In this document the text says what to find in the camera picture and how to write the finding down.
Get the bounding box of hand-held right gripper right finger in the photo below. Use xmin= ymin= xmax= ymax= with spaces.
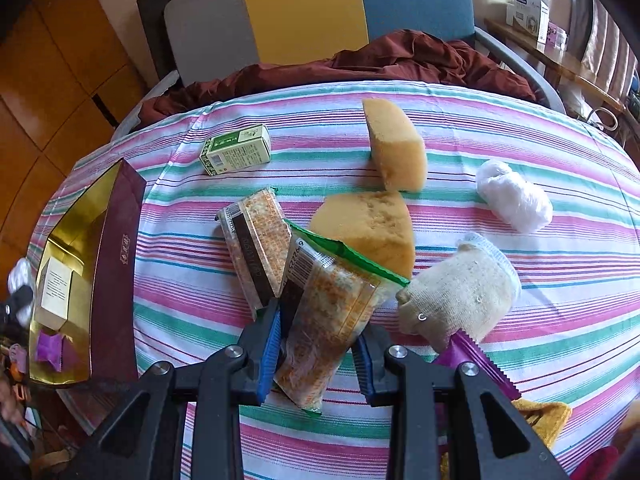
xmin=350 ymin=327 xmax=571 ymax=480

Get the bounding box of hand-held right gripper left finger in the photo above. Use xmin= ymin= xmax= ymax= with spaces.
xmin=62 ymin=299 xmax=288 ymax=480

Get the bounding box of snack packet with green edge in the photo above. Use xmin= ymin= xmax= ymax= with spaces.
xmin=272 ymin=219 xmax=411 ymax=418

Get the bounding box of snack packet with dark stripe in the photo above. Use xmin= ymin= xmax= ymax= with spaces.
xmin=216 ymin=187 xmax=293 ymax=321

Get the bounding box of maroon gift box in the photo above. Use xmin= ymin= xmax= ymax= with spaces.
xmin=27 ymin=158 xmax=148 ymax=388

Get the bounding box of yellow cloth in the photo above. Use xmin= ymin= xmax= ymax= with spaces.
xmin=510 ymin=397 xmax=573 ymax=453

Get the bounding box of green patterned carton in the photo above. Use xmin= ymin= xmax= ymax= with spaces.
xmin=199 ymin=124 xmax=272 ymax=177

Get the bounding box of white plastic bag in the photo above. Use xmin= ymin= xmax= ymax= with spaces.
xmin=475 ymin=159 xmax=554 ymax=233

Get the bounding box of purple foil packet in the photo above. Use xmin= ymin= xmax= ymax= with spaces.
xmin=432 ymin=332 xmax=523 ymax=401

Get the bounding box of white rolled sock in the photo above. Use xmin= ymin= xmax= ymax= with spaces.
xmin=396 ymin=232 xmax=522 ymax=353

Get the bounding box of yellow sponge wedge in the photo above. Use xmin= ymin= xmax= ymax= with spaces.
xmin=309 ymin=190 xmax=416 ymax=281
xmin=362 ymin=98 xmax=428 ymax=193

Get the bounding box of striped tablecloth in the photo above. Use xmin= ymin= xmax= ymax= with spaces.
xmin=30 ymin=82 xmax=640 ymax=480

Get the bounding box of purple sachet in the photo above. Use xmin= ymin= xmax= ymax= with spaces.
xmin=35 ymin=332 xmax=81 ymax=373

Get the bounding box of small white box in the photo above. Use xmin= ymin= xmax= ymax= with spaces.
xmin=39 ymin=256 xmax=76 ymax=331

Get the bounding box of maroon blanket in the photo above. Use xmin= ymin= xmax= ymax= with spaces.
xmin=135 ymin=30 xmax=538 ymax=128

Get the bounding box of grey yellow blue sofa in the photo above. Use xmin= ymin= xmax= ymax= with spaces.
xmin=112 ymin=0 xmax=568 ymax=141

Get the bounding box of wooden side table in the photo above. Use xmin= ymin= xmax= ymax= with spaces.
xmin=485 ymin=17 xmax=626 ymax=106

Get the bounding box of wooden wardrobe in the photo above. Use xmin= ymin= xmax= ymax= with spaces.
xmin=0 ymin=0 xmax=146 ymax=241

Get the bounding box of white and blue carton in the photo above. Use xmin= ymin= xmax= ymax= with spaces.
xmin=505 ymin=0 xmax=551 ymax=43

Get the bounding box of beige curtain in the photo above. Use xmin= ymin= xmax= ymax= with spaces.
xmin=570 ymin=0 xmax=640 ymax=106

